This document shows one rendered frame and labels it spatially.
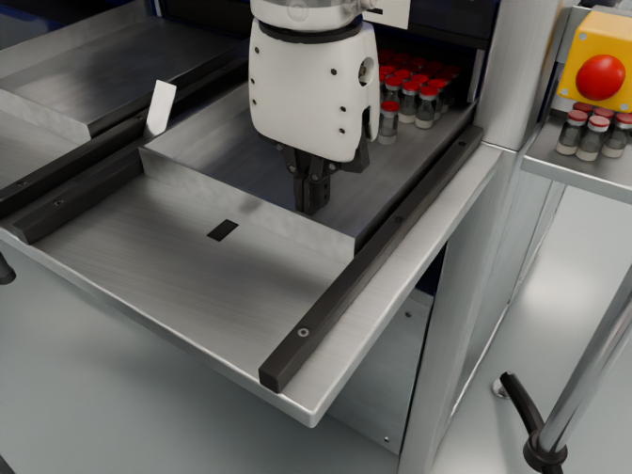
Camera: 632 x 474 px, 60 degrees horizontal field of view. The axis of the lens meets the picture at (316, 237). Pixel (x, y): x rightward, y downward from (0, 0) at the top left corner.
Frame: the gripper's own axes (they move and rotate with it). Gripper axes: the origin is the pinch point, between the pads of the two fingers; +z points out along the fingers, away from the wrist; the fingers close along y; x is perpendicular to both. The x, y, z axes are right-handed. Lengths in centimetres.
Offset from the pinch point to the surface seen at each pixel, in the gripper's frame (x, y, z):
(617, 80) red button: -20.2, -19.6, -7.5
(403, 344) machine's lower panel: -24, -3, 47
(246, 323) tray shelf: 12.5, -2.0, 4.6
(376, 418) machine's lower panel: -24, 0, 74
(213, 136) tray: -7.2, 18.6, 4.4
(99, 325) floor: -16, 84, 93
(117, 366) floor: -9, 69, 93
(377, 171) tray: -11.5, -0.9, 4.4
